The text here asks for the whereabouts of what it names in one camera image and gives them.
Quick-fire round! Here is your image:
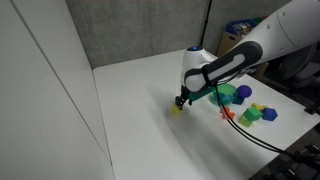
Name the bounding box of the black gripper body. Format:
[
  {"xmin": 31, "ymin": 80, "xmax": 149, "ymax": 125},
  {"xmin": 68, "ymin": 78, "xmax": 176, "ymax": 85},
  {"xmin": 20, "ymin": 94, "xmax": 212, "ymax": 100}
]
[{"xmin": 179, "ymin": 85, "xmax": 194, "ymax": 105}]

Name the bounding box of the yellow gear shaped toy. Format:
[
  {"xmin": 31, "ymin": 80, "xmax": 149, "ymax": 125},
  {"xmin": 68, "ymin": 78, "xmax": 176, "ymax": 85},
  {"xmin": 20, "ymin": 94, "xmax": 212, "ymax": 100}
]
[{"xmin": 170, "ymin": 105, "xmax": 183, "ymax": 116}]

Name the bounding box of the green plastic bowl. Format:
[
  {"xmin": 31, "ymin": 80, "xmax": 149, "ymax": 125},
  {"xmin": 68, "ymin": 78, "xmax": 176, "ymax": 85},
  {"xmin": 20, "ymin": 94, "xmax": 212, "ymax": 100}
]
[{"xmin": 209, "ymin": 83, "xmax": 238, "ymax": 107}]

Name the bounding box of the green cube block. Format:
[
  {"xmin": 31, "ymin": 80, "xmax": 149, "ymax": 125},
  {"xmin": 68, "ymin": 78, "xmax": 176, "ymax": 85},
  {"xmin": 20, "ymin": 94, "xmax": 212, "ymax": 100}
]
[{"xmin": 242, "ymin": 107, "xmax": 264, "ymax": 122}]

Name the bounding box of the blue toy figure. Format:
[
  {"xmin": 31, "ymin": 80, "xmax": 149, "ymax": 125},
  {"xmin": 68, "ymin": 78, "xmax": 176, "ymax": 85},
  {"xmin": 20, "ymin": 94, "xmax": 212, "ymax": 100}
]
[{"xmin": 216, "ymin": 93, "xmax": 235, "ymax": 105}]

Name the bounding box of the orange toy piece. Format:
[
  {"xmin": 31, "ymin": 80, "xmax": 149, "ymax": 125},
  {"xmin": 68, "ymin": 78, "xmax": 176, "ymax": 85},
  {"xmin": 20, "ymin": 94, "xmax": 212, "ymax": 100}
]
[{"xmin": 219, "ymin": 106, "xmax": 236, "ymax": 121}]

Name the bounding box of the small blue block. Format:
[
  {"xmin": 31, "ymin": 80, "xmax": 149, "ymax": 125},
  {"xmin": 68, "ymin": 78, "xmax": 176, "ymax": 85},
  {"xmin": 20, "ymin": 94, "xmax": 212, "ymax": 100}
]
[{"xmin": 232, "ymin": 96, "xmax": 245, "ymax": 106}]

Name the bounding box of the wooden toy shelf with bins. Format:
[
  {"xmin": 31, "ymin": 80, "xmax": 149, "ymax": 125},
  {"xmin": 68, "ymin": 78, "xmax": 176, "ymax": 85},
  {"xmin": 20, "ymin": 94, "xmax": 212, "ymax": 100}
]
[{"xmin": 215, "ymin": 15, "xmax": 269, "ymax": 58}]

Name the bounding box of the yellow cross shaped toy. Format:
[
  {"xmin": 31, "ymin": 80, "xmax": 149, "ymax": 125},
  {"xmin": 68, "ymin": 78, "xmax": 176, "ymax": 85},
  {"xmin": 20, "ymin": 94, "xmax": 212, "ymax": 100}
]
[{"xmin": 250, "ymin": 102, "xmax": 269, "ymax": 112}]

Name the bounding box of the blue cube block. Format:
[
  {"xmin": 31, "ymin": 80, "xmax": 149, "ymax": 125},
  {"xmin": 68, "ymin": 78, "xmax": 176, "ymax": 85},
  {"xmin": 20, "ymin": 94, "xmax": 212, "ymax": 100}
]
[{"xmin": 261, "ymin": 107, "xmax": 279, "ymax": 122}]

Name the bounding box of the black vertical pole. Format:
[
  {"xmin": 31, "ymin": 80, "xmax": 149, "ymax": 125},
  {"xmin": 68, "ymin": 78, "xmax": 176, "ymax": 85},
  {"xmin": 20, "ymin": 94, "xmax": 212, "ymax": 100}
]
[{"xmin": 198, "ymin": 0, "xmax": 213, "ymax": 50}]

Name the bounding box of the black office chair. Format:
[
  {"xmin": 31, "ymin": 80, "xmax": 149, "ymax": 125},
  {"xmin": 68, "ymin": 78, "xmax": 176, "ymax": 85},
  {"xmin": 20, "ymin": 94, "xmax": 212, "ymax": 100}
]
[{"xmin": 278, "ymin": 43, "xmax": 320, "ymax": 89}]

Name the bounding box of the black equipment stand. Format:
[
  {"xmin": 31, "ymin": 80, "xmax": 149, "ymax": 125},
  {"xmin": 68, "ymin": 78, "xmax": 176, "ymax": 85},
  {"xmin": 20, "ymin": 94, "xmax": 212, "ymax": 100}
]
[{"xmin": 259, "ymin": 143, "xmax": 320, "ymax": 180}]

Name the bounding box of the black cable bundle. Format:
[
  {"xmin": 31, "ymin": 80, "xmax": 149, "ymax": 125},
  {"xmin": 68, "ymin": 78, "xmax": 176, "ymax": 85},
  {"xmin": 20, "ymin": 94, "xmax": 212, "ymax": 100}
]
[{"xmin": 213, "ymin": 79, "xmax": 320, "ymax": 163}]

